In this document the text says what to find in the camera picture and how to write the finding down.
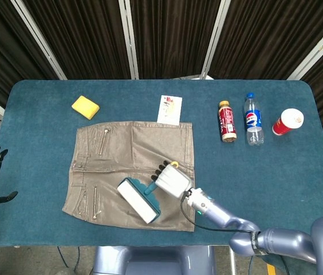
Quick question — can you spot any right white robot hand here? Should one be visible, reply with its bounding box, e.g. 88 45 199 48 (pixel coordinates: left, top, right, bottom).
151 160 194 200

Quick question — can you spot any teal lint roller yellow-tipped handle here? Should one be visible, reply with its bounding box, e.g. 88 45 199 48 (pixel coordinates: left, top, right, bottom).
116 161 179 225

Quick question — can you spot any brown shiny skirt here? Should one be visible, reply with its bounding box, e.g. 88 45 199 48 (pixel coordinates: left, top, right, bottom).
61 121 196 232

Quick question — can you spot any white printed card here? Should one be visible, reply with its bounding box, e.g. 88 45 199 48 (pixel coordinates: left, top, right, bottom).
156 95 183 126

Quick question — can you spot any red label tea bottle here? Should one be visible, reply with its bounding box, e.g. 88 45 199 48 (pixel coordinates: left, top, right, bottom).
218 100 238 143

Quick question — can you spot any silver robot torso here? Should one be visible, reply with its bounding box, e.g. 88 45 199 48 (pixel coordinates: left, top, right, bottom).
92 245 216 275

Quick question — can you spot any clear Pepsi bottle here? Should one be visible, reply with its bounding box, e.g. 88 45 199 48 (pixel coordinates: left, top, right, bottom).
243 92 265 146

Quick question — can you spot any blue table cloth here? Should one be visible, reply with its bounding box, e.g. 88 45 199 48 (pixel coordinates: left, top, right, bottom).
0 79 323 248

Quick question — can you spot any yellow sponge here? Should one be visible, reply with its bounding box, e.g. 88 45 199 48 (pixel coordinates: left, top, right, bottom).
71 95 100 120

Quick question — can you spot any red paper cup white lid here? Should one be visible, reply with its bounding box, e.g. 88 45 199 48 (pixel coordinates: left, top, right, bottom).
272 108 305 136

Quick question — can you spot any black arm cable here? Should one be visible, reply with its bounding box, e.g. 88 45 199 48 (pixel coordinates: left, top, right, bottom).
180 193 255 233

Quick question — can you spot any blue floor cable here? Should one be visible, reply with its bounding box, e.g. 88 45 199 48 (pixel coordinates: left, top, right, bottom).
57 246 82 272

